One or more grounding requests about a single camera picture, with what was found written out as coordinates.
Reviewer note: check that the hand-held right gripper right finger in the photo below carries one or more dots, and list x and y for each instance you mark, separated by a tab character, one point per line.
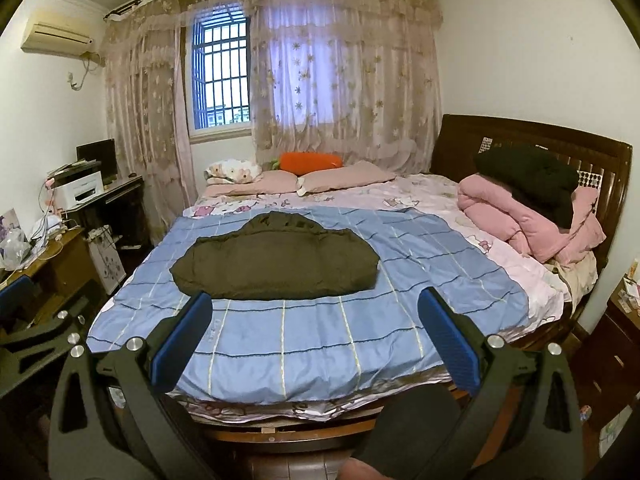
450	340

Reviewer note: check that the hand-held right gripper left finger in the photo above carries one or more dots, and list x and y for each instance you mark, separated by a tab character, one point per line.
182	340

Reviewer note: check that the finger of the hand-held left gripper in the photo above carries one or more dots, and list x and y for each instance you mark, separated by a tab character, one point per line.
15	290

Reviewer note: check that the olive green jacket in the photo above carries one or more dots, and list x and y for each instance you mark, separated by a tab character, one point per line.
275	260

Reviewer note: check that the clear plastic bag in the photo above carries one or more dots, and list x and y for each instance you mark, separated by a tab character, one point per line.
15	252

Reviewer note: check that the wooden desk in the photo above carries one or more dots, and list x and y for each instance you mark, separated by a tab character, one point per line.
60	270

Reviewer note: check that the white floral panel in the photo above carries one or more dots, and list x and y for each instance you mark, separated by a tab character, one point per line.
107	265

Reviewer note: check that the person's leg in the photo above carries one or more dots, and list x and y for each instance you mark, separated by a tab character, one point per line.
405	430

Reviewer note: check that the white printer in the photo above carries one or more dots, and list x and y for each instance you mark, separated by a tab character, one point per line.
80	192

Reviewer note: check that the blue checked blanket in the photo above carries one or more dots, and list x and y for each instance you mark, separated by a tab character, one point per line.
300	345

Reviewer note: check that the pink quilt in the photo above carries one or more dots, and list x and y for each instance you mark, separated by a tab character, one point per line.
510	220

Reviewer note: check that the beige cloth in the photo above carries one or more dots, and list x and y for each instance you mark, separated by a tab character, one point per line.
575	275

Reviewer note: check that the black computer desk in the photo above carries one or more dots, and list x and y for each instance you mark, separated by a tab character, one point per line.
127	205

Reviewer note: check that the black computer monitor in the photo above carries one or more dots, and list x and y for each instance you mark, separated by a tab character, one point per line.
97	157

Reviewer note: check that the wooden nightstand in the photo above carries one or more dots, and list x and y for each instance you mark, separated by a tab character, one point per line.
615	350

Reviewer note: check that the white floral pillow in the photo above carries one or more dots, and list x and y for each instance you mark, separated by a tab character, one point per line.
232	170

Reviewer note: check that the pink pillow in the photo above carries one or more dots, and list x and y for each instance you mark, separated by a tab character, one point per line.
350	175
265	182

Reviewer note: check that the black garment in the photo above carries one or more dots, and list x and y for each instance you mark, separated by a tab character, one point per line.
530	170

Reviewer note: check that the pink lace curtain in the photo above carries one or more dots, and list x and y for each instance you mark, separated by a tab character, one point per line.
140	135
350	85

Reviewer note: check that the orange carrot pillow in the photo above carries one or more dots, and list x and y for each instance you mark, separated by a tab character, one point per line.
310	162

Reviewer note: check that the barred window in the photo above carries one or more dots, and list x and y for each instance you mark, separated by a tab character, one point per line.
220	75

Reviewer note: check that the dark wooden bed frame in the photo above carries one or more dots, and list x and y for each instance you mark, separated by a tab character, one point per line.
505	132

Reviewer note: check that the wall air conditioner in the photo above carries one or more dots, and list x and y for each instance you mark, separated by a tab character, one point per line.
55	35

